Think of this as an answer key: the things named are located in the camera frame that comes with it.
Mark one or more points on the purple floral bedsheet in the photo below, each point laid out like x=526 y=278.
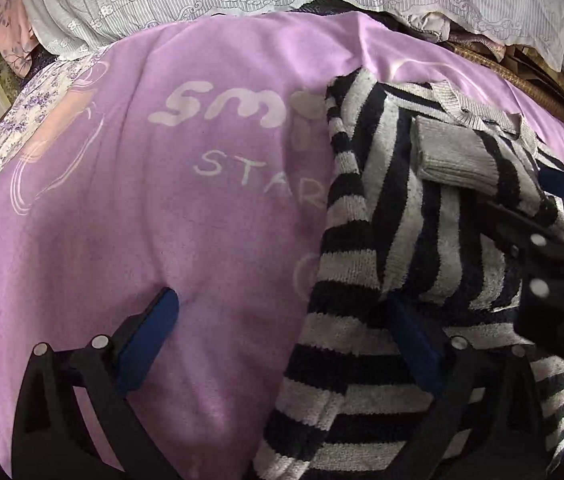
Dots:
x=36 y=95

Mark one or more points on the dark cloth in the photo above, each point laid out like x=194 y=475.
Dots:
x=332 y=7

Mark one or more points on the pale pink cloth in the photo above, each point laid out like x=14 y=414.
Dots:
x=429 y=25

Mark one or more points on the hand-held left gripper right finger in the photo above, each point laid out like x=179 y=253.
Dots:
x=414 y=350

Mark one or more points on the striped pink cloth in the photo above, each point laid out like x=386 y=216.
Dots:
x=472 y=40

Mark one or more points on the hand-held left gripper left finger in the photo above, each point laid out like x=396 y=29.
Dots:
x=149 y=340

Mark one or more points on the black and white striped sweater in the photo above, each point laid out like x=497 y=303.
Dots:
x=362 y=240

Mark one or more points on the pink floral pillow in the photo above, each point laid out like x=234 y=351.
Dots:
x=9 y=35

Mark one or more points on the purple printed blanket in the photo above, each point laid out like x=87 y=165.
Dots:
x=161 y=210

